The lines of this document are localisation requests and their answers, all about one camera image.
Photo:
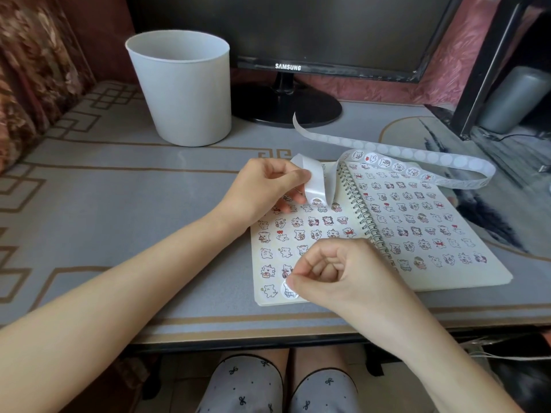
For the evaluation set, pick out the person's left forearm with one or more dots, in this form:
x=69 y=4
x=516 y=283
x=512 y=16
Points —
x=116 y=296

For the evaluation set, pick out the black shelf frame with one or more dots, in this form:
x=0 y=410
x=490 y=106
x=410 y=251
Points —
x=480 y=81

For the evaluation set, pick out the grey patterned desk mat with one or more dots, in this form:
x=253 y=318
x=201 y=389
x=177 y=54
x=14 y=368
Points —
x=129 y=197

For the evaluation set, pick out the brown floral curtain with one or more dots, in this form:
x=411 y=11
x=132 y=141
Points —
x=38 y=77

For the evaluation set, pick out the person's left leg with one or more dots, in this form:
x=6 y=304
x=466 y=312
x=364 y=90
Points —
x=269 y=359

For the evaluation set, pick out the person's leg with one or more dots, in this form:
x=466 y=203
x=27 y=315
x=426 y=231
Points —
x=269 y=359
x=320 y=361

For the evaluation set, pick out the person's right leg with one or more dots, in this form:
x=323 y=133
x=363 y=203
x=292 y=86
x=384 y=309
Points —
x=320 y=361

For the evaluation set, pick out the white plastic waste bin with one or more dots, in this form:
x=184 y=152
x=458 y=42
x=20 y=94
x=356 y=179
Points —
x=189 y=103

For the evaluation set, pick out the white sticker strip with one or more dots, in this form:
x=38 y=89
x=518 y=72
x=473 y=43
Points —
x=439 y=158

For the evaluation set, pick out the grey bow-print shorts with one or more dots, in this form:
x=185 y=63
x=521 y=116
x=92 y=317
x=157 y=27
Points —
x=243 y=387

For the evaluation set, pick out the person's right forearm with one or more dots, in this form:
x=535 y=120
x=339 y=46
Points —
x=443 y=369

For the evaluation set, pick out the round cartoon sticker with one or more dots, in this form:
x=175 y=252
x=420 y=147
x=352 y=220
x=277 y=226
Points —
x=289 y=292
x=270 y=291

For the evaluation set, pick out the person's right hand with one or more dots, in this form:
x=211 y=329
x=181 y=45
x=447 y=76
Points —
x=361 y=288

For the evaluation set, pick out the person's left hand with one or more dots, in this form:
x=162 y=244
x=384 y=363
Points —
x=256 y=189

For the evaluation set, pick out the cream spiral notebook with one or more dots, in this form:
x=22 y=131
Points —
x=469 y=277

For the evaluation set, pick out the black desk frame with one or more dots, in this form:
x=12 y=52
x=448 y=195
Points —
x=374 y=365

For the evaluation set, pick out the grey cylindrical speaker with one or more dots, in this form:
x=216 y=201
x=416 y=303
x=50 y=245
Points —
x=514 y=101

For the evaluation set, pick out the black computer monitor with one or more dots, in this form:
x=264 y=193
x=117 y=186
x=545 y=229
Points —
x=310 y=25

